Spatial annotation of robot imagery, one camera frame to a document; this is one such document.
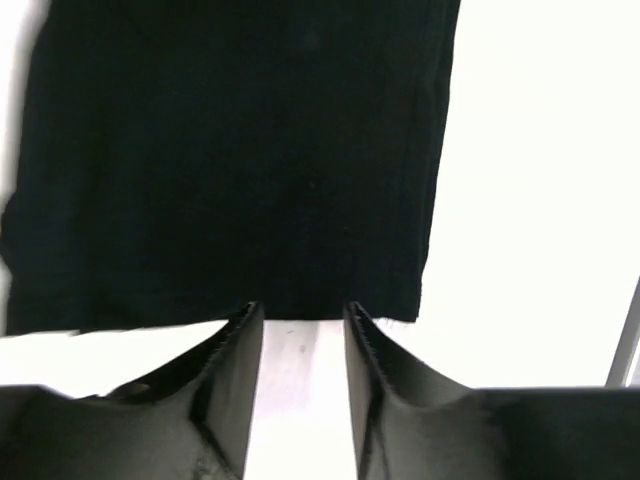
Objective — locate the black underwear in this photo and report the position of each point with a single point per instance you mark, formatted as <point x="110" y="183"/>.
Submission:
<point x="179" y="159"/>

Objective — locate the aluminium mounting rail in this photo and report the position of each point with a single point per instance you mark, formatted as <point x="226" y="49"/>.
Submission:
<point x="624" y="371"/>

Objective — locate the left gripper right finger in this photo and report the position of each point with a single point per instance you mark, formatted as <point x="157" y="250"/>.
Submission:
<point x="411" y="422"/>

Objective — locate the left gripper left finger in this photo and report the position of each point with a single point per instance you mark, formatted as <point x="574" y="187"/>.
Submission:
<point x="188" y="419"/>

